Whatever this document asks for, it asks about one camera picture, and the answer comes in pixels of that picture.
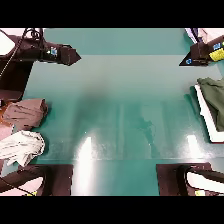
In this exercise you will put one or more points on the dark green garment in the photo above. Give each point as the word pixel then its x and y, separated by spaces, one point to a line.
pixel 213 96

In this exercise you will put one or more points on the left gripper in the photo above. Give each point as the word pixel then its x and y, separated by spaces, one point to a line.
pixel 66 55

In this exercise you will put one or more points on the white crumpled garment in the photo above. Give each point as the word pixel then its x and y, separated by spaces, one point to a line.
pixel 21 145

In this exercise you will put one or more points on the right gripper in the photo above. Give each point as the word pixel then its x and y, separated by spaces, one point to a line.
pixel 200 55

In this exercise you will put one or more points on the white folded garment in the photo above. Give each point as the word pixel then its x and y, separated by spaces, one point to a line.
pixel 207 120

